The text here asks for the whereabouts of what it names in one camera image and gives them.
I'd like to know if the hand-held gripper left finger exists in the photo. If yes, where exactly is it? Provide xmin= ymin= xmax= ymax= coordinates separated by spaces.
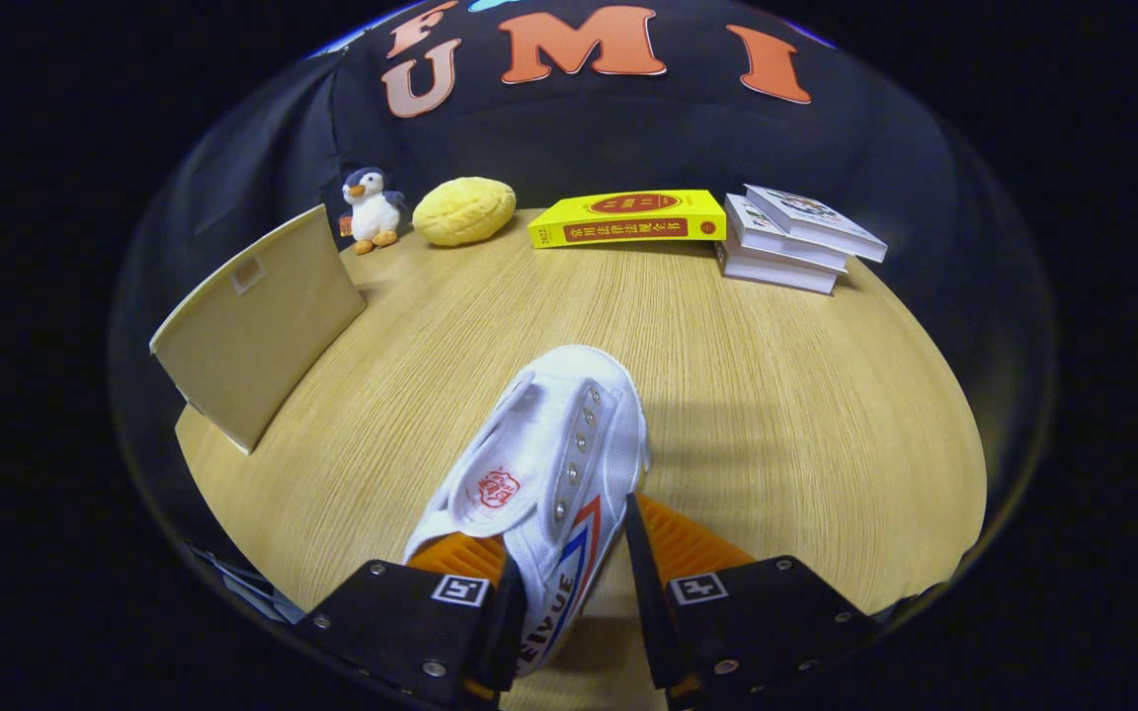
xmin=294 ymin=533 xmax=528 ymax=707

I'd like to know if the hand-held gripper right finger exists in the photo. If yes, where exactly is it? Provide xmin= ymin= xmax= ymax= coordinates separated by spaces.
xmin=623 ymin=492 xmax=876 ymax=707

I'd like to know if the white canvas shoe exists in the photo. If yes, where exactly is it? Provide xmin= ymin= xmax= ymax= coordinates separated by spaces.
xmin=401 ymin=344 xmax=651 ymax=680

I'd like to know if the cream fabric storage box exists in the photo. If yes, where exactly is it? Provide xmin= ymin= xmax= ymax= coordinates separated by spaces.
xmin=149 ymin=203 xmax=367 ymax=456

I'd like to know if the yellow book with red circle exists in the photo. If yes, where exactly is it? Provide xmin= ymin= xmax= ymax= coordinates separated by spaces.
xmin=528 ymin=190 xmax=728 ymax=250

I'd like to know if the white book with pictured cover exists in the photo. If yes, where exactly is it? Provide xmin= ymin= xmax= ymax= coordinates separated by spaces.
xmin=745 ymin=185 xmax=888 ymax=263

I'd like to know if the penguin plush toy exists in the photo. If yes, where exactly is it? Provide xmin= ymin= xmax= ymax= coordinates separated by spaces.
xmin=339 ymin=167 xmax=408 ymax=256

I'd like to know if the round yellow plush cushion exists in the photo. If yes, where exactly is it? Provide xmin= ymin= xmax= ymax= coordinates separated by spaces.
xmin=412 ymin=177 xmax=518 ymax=248

